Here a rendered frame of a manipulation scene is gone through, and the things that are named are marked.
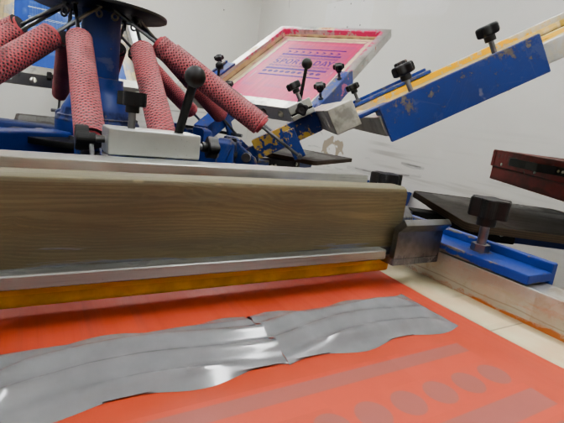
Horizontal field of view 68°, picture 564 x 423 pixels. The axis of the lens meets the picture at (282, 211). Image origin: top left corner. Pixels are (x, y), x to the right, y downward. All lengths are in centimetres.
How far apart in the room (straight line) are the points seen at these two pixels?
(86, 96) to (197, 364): 61
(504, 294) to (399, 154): 255
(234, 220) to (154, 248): 7
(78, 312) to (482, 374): 30
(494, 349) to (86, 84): 73
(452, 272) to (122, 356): 36
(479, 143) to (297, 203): 227
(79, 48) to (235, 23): 402
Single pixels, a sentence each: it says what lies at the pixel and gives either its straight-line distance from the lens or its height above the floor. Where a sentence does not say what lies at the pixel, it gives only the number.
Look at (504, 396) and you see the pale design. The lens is 34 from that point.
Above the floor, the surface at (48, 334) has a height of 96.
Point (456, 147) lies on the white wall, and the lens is 270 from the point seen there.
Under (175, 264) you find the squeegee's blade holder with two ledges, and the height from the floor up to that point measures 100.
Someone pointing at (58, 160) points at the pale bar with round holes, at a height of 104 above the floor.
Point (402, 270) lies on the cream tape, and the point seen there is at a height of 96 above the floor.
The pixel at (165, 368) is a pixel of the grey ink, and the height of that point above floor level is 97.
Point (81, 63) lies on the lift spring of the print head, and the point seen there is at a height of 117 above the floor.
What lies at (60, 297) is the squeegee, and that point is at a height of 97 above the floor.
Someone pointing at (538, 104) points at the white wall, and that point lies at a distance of 248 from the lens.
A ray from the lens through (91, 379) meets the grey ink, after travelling 28.
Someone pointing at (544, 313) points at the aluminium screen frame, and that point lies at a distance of 46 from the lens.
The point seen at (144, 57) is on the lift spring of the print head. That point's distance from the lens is 96.
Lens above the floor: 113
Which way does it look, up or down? 13 degrees down
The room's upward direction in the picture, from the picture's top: 8 degrees clockwise
